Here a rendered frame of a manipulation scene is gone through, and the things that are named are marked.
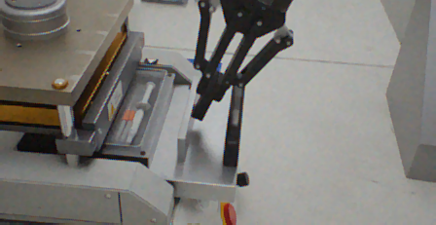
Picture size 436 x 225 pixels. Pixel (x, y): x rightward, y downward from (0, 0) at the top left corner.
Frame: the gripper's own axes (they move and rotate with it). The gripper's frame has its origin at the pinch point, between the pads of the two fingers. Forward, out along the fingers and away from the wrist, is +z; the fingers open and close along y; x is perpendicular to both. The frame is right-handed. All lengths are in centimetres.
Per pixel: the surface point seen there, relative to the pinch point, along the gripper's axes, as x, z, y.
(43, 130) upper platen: -10.9, 6.3, -17.3
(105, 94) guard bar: -6.4, 1.4, -12.4
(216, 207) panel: -2.3, 17.7, 9.1
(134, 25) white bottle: 60, 30, -18
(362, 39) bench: 76, 14, 44
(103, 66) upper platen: -0.6, 1.8, -14.4
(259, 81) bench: 48, 24, 17
